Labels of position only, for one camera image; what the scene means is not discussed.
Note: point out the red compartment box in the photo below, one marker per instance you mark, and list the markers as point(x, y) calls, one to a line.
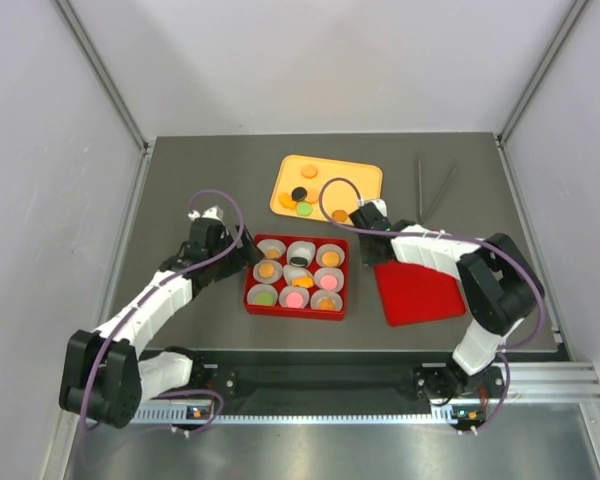
point(307, 312)

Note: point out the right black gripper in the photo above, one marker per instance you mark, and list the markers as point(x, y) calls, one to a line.
point(368, 258)

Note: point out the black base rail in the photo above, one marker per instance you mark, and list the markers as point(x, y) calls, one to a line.
point(335, 383)

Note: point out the green round cookie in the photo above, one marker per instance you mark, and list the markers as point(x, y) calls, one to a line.
point(304, 209)
point(265, 299)

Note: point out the grey metal tongs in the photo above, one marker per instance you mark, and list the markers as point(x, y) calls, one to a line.
point(424, 213)

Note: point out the pink round cookie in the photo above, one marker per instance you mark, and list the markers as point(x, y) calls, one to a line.
point(329, 282)
point(294, 300)

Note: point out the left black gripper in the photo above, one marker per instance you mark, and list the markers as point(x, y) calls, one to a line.
point(248, 254)

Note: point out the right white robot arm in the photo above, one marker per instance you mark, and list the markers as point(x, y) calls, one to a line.
point(499, 286)

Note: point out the orange plastic tray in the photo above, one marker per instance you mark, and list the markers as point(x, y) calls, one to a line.
point(341, 184)

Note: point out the orange round cookie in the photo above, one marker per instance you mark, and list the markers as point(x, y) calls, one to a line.
point(309, 171)
point(331, 259)
point(312, 196)

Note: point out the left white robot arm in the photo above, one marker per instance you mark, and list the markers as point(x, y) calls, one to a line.
point(104, 377)

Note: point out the red box lid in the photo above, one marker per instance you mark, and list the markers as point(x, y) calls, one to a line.
point(412, 294)

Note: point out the orange flower cookie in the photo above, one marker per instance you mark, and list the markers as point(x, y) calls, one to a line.
point(273, 254)

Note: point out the orange star cookie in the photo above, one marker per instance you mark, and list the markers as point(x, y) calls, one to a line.
point(286, 201)

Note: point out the black sandwich cookie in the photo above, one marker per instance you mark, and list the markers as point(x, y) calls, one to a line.
point(298, 261)
point(299, 194)

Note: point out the brown round cookie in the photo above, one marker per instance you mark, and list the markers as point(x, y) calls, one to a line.
point(340, 216)
point(326, 304)

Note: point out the white paper cup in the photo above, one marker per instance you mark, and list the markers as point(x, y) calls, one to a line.
point(326, 247)
point(286, 290)
point(291, 272)
point(273, 279)
point(331, 271)
point(303, 249)
point(319, 294)
point(267, 244)
point(256, 289)

